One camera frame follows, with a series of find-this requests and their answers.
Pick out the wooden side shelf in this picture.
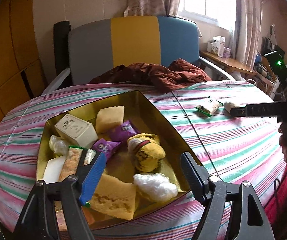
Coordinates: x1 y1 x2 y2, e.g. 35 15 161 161
199 51 256 75

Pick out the tan sponge block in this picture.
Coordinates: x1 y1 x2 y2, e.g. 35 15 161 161
95 106 124 134

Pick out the black rolled mat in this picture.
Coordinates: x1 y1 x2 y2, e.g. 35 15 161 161
52 20 72 77

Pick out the cracker packet green edge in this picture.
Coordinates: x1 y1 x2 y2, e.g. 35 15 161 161
58 146 96 181

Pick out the pink patterned curtain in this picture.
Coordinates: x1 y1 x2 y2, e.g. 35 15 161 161
124 0 261 68

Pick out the gold metal tray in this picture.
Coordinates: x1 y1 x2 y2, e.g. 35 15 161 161
36 90 193 230

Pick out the purple snack packet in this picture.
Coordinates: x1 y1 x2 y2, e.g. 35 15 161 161
92 138 122 160
109 120 140 142

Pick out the dark red cloth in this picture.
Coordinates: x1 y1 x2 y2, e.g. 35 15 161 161
90 59 212 93

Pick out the wooden wardrobe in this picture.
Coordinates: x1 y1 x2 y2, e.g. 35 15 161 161
0 0 47 122

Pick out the small cracker packet on bed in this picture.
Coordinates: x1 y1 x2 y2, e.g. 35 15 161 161
195 96 223 118

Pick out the cream medicine box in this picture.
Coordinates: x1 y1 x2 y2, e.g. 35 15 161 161
54 114 98 148

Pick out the yellow sponge with holes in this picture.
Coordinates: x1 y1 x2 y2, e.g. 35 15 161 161
90 174 136 220

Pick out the clear plastic wad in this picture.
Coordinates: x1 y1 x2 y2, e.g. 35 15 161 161
49 135 69 156
133 173 178 203

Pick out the white soap block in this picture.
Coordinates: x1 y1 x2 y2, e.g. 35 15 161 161
43 155 66 184

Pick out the striped pink green bedsheet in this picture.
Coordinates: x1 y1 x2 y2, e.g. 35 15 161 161
0 81 286 230

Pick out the white box on shelf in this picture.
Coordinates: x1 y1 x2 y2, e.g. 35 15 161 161
207 36 231 58

